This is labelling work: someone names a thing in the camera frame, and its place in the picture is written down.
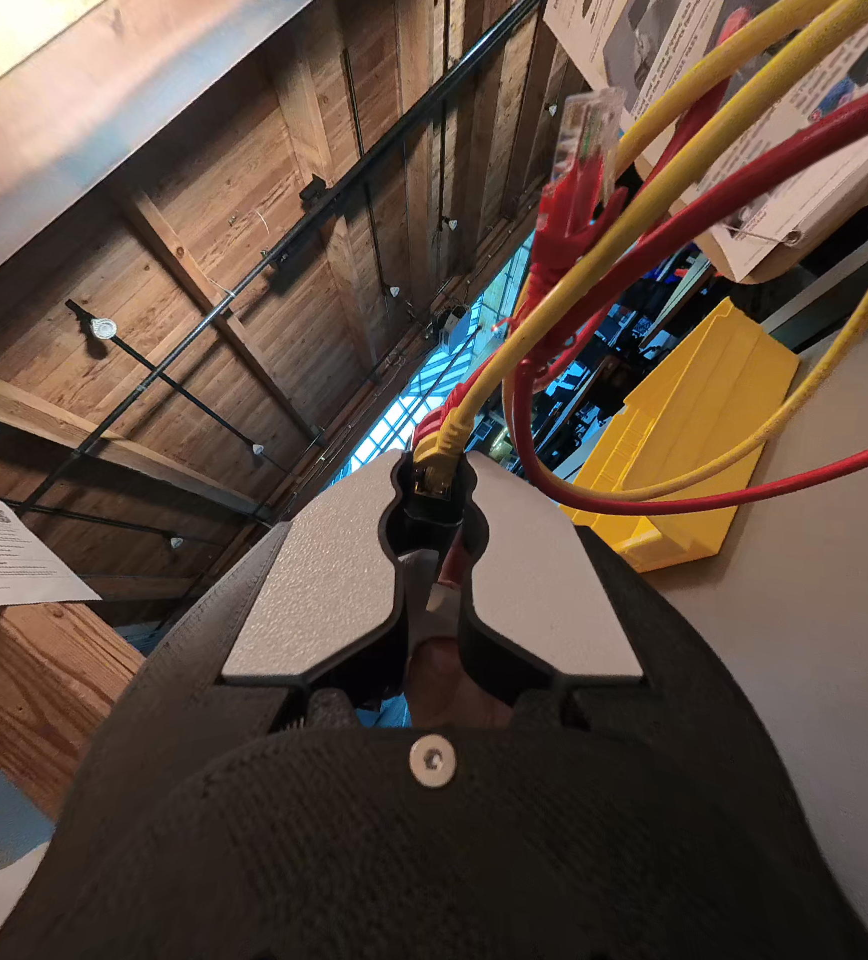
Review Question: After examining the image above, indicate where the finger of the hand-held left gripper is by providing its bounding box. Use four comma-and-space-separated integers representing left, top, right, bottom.
401, 549, 465, 648

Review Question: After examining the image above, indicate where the person's left hand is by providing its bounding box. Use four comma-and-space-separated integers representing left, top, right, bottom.
406, 636, 516, 729

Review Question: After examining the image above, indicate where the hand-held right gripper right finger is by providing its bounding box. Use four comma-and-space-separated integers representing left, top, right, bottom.
455, 452, 645, 706

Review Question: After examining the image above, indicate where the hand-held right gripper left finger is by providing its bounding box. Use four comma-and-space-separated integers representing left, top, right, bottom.
221, 452, 412, 702

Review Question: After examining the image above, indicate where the red ethernet cable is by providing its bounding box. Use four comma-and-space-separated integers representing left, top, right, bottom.
413, 3, 868, 517

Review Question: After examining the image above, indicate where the instruction sheet on wooden stand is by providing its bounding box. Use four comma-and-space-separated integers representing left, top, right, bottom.
632, 127, 868, 286

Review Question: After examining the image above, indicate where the yellow plastic bin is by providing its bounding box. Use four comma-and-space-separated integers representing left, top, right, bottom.
560, 297, 801, 575

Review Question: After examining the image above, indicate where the yellow ethernet cable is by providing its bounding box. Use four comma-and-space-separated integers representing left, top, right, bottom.
413, 0, 868, 504

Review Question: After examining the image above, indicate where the printed instruction sheet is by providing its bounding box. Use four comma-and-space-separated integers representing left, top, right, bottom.
542, 0, 868, 280

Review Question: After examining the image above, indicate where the white ceiling projector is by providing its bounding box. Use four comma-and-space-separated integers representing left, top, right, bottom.
431, 303, 477, 348

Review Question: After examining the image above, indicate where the black ethernet splitter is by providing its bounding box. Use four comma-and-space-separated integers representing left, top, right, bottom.
402, 468, 468, 560

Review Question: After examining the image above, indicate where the white paper notice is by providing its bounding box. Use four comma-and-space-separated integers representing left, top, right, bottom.
0, 491, 102, 607

